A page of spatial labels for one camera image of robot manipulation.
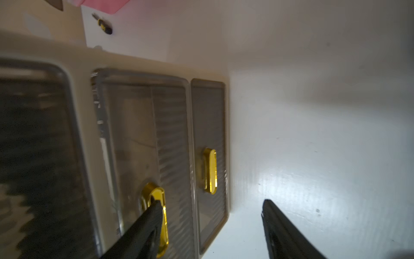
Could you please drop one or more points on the beige drawer organizer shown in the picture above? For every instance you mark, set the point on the beige drawer organizer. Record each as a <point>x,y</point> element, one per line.
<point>79,64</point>

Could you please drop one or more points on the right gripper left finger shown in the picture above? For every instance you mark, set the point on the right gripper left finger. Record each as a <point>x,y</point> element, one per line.
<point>142,240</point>

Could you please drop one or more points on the pink plastic toolbox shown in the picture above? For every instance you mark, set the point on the pink plastic toolbox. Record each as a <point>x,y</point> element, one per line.
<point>106,6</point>

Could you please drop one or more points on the yellow black screwdriver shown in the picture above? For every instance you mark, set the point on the yellow black screwdriver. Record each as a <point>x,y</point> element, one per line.
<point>105,27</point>

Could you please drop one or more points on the grey top drawer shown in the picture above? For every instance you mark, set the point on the grey top drawer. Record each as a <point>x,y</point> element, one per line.
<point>45,206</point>

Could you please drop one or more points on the grey lower drawer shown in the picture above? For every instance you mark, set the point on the grey lower drawer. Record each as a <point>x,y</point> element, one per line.
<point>143,121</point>

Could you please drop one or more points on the grey drawer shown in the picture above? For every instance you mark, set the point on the grey drawer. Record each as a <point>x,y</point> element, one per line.
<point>143,121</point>
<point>45,206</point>
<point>209,132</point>

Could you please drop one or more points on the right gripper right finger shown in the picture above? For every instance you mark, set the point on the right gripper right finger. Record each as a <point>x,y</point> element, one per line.
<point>284,240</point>

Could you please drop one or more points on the grey bottom drawer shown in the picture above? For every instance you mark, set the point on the grey bottom drawer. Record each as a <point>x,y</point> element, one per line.
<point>209,132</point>

